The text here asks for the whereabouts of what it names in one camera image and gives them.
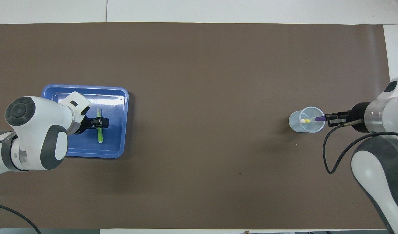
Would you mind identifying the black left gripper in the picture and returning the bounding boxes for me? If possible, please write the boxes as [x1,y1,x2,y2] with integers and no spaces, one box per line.
[69,112,110,135]

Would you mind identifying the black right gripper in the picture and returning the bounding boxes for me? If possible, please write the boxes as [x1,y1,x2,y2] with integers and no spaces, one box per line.
[326,102,371,133]

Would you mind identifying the green marker pen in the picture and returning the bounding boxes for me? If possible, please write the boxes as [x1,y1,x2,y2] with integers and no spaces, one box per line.
[97,109,104,143]

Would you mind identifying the blue plastic tray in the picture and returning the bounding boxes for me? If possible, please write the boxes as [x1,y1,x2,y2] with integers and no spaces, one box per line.
[35,84,129,159]

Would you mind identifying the translucent plastic cup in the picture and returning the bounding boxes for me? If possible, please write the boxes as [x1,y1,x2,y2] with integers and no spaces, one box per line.
[289,107,326,133]

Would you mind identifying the brown table mat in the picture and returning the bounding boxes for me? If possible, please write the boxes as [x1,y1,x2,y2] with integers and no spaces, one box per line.
[0,22,398,229]

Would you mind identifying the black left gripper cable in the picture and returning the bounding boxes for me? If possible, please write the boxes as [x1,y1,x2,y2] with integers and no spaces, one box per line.
[0,201,42,234]

